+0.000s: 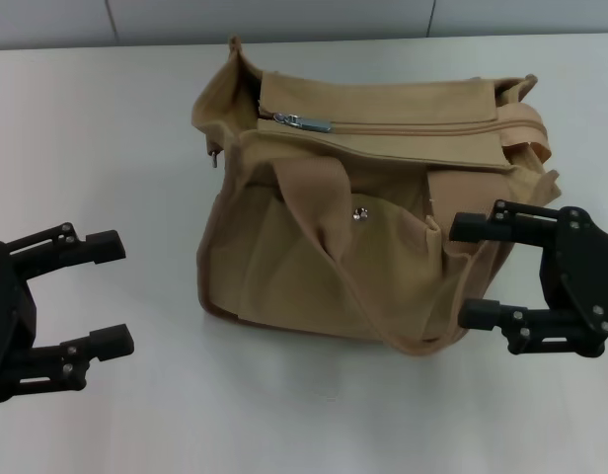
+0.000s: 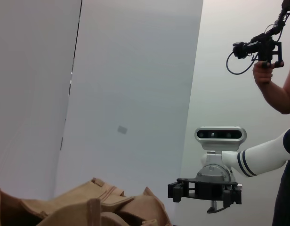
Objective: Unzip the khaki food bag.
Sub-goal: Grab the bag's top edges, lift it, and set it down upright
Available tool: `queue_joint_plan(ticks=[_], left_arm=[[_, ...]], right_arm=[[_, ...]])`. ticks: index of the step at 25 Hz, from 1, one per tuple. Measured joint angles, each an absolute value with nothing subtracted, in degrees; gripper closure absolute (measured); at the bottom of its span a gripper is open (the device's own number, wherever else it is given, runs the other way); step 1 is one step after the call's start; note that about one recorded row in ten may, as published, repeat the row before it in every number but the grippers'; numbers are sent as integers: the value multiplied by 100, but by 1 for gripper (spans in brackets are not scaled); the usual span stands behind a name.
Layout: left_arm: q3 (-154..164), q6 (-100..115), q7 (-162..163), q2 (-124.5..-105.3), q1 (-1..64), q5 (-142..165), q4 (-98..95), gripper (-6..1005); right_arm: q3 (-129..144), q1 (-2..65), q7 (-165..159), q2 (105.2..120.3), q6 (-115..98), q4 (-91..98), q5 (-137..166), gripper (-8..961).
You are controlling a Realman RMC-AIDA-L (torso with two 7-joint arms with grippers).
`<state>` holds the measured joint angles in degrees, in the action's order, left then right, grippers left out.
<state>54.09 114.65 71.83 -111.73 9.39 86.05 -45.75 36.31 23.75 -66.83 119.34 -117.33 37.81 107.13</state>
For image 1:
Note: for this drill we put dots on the khaki canvas food bag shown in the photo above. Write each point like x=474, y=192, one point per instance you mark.
x=333, y=276

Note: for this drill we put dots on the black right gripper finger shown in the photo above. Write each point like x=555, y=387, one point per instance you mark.
x=474, y=226
x=481, y=313

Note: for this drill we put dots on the silver metal zipper pull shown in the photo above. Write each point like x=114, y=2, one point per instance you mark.
x=306, y=122

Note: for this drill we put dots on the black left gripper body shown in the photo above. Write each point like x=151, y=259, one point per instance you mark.
x=8, y=311

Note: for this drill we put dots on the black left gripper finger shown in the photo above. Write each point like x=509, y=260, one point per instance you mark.
x=104, y=245
x=111, y=340

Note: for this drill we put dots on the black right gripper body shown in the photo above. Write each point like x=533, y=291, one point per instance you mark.
x=585, y=271

